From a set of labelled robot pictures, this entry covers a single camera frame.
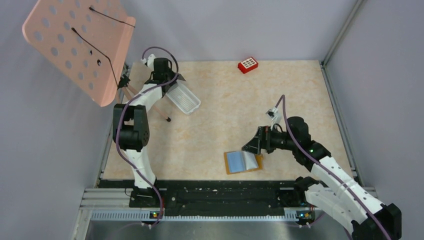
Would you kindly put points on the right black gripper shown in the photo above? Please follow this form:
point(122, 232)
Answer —
point(257, 143)

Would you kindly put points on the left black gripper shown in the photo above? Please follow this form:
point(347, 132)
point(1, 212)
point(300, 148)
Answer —
point(173, 75)

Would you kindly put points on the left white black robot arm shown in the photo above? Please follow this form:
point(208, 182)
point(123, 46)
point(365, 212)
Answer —
point(131, 131)

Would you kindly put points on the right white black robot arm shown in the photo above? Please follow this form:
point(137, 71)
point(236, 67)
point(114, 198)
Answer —
point(330, 188)

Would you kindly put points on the white plastic basket tray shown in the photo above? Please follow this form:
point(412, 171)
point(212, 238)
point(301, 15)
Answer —
point(183, 98)

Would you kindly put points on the red box with grid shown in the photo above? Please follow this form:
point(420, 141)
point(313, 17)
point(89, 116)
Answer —
point(248, 65)

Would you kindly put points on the pink perforated music stand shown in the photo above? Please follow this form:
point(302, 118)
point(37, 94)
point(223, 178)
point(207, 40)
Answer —
point(87, 40)

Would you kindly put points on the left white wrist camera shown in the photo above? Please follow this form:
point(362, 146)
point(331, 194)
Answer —
point(149, 61)

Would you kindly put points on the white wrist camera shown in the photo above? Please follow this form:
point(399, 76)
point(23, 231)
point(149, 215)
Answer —
point(274, 115)
point(149, 61)

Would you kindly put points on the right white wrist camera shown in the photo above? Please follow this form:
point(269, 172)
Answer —
point(274, 115)

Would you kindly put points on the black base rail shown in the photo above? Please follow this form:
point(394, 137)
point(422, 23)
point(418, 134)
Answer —
point(220, 198)

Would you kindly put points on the aluminium frame rail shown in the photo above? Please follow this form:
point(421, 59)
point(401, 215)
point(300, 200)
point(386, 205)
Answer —
point(325, 69)

